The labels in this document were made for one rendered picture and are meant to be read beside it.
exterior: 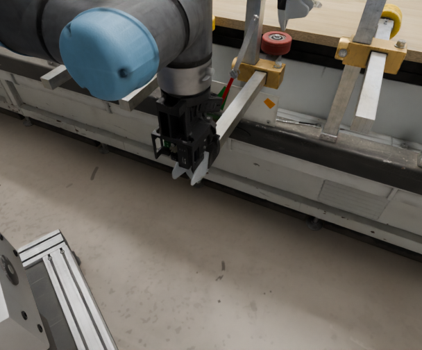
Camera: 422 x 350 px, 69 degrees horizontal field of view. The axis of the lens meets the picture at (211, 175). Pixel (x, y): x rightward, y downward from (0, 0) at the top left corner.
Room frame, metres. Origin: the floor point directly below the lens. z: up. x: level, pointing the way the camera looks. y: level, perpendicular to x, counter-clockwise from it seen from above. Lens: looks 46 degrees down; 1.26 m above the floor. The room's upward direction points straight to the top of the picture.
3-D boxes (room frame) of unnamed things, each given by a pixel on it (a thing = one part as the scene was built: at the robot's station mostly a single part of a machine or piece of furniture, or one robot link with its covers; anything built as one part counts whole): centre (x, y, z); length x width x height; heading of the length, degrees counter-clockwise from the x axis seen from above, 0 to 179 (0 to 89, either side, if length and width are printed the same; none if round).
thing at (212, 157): (0.40, 0.01, 0.91); 0.05 x 0.02 x 0.09; 64
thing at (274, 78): (0.78, -0.13, 0.85); 0.13 x 0.06 x 0.05; 65
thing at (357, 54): (0.67, -0.35, 0.95); 0.13 x 0.06 x 0.05; 65
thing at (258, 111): (0.78, -0.07, 0.75); 0.26 x 0.01 x 0.10; 65
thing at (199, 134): (0.38, 0.04, 0.97); 0.09 x 0.08 x 0.12; 154
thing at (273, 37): (0.85, -0.18, 0.85); 0.08 x 0.08 x 0.11
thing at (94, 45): (0.31, 0.10, 1.13); 0.11 x 0.11 x 0.08; 64
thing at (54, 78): (0.92, 0.34, 0.83); 0.43 x 0.03 x 0.04; 155
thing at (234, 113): (0.67, -0.10, 0.84); 0.43 x 0.03 x 0.04; 155
